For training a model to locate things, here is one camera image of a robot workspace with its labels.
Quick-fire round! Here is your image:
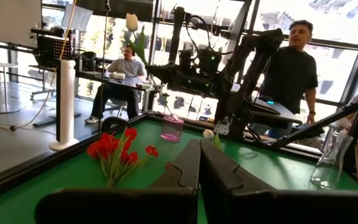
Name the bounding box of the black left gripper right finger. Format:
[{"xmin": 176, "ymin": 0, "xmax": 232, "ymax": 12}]
[{"xmin": 199, "ymin": 139, "xmax": 358, "ymax": 224}]

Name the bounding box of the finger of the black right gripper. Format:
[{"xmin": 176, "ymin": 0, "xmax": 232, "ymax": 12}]
[
  {"xmin": 149, "ymin": 72, "xmax": 180, "ymax": 85},
  {"xmin": 146, "ymin": 63, "xmax": 180, "ymax": 76}
]

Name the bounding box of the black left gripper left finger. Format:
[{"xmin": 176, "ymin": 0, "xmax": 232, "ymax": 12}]
[{"xmin": 34, "ymin": 139, "xmax": 202, "ymax": 224}]

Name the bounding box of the red artificial flower bunch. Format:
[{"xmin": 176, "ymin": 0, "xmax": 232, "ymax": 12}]
[{"xmin": 86, "ymin": 126, "xmax": 160, "ymax": 188}]

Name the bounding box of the clear glass vase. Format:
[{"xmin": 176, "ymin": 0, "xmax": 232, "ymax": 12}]
[{"xmin": 310, "ymin": 132, "xmax": 354, "ymax": 190}]

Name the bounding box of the pink glass vase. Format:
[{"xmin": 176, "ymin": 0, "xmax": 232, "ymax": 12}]
[{"xmin": 160, "ymin": 113, "xmax": 185, "ymax": 143}]

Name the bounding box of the green table mat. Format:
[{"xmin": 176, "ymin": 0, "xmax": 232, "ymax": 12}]
[{"xmin": 0, "ymin": 119, "xmax": 358, "ymax": 224}]

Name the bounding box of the person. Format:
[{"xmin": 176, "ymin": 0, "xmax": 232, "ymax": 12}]
[
  {"xmin": 249, "ymin": 19, "xmax": 319, "ymax": 140},
  {"xmin": 85, "ymin": 45, "xmax": 148, "ymax": 124}
]

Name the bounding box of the long black office desk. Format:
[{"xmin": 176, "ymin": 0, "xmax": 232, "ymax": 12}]
[{"xmin": 75, "ymin": 70, "xmax": 157, "ymax": 113}]

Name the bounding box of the black rounded bag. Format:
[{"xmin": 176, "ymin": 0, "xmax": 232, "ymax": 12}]
[{"xmin": 80, "ymin": 51, "xmax": 98, "ymax": 72}]

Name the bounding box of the black tripod light stand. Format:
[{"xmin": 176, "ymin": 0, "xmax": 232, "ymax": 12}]
[{"xmin": 98, "ymin": 0, "xmax": 111, "ymax": 133}]

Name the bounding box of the white softbox panel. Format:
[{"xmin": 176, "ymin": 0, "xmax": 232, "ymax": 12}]
[{"xmin": 61, "ymin": 2, "xmax": 94, "ymax": 32}]

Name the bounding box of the white tower fan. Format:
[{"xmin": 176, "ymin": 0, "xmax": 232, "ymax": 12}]
[{"xmin": 48, "ymin": 58, "xmax": 80, "ymax": 152}]

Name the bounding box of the black perforated panel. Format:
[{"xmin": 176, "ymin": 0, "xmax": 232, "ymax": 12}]
[{"xmin": 31, "ymin": 27, "xmax": 76, "ymax": 68}]

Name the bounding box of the white whiteboard panel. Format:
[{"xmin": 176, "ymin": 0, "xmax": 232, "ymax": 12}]
[{"xmin": 0, "ymin": 0, "xmax": 42, "ymax": 47}]

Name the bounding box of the black frame handle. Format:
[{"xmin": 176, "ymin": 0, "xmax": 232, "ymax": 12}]
[{"xmin": 100, "ymin": 116, "xmax": 129, "ymax": 132}]

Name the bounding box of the black table frame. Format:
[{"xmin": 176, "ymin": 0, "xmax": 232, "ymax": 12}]
[{"xmin": 0, "ymin": 111, "xmax": 358, "ymax": 203}]

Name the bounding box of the black diagonal frame strut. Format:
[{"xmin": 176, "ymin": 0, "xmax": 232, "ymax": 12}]
[{"xmin": 272, "ymin": 99, "xmax": 358, "ymax": 149}]

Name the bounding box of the yellow hanging cable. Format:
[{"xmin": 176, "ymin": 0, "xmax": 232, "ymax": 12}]
[{"xmin": 0, "ymin": 0, "xmax": 78, "ymax": 131}]

